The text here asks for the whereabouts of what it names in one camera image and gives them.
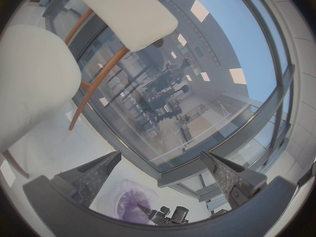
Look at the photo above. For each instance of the white cushioned wooden chair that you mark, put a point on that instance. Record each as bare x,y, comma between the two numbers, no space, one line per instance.
32,78

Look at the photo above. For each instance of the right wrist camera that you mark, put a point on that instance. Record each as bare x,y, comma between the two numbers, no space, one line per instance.
165,209

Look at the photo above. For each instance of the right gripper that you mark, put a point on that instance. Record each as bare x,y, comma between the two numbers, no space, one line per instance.
159,218

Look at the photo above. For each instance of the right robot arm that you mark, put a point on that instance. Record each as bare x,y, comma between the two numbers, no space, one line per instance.
180,213

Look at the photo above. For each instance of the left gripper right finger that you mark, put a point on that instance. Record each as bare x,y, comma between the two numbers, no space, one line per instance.
234,179

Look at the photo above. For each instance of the white trash bin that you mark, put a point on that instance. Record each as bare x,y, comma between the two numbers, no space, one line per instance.
103,205

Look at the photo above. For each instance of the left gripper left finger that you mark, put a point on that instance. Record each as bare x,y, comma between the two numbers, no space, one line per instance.
88,179

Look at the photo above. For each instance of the purple plastic bag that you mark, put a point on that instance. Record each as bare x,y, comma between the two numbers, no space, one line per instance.
130,196

